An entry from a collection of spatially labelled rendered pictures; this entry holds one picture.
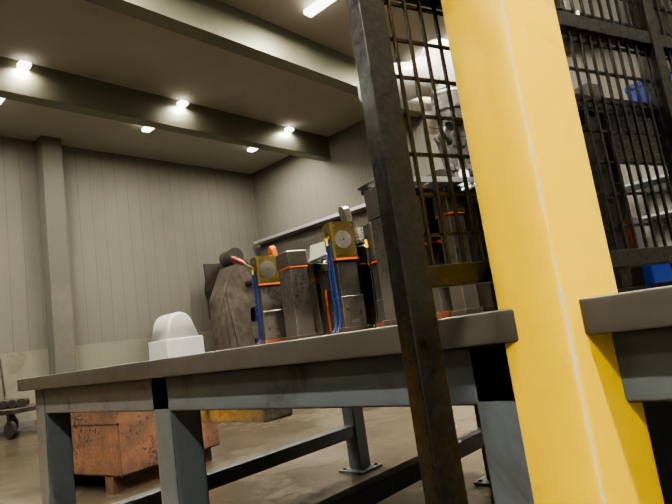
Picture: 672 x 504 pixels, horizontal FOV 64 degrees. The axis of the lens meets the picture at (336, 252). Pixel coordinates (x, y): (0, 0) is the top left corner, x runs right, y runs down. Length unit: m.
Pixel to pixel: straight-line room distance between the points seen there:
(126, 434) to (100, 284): 6.77
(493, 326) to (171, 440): 0.86
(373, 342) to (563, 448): 0.29
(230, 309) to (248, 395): 8.70
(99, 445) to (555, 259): 3.14
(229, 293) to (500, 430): 9.19
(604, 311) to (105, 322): 9.54
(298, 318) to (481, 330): 1.37
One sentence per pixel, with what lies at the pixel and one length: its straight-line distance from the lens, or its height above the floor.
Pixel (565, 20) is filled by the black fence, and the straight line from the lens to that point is 1.01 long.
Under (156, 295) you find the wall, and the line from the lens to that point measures 10.42.
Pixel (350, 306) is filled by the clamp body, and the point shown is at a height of 0.78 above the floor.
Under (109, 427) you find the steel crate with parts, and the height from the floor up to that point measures 0.37.
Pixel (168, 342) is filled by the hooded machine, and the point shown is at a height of 0.94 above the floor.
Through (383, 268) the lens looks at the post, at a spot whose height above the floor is 0.82.
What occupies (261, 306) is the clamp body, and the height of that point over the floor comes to 0.85.
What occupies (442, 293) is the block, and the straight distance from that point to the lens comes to 1.26.
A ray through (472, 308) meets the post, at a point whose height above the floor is 0.71.
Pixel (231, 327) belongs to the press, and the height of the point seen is 1.07.
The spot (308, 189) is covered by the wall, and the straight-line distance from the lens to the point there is 10.96.
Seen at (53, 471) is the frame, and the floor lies 0.40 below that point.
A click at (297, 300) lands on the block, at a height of 0.84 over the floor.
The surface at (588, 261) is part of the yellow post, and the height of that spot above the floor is 0.74.
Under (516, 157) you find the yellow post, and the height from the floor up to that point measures 0.87.
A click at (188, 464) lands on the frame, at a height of 0.46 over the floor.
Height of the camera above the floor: 0.70
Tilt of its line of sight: 9 degrees up
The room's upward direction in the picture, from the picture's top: 8 degrees counter-clockwise
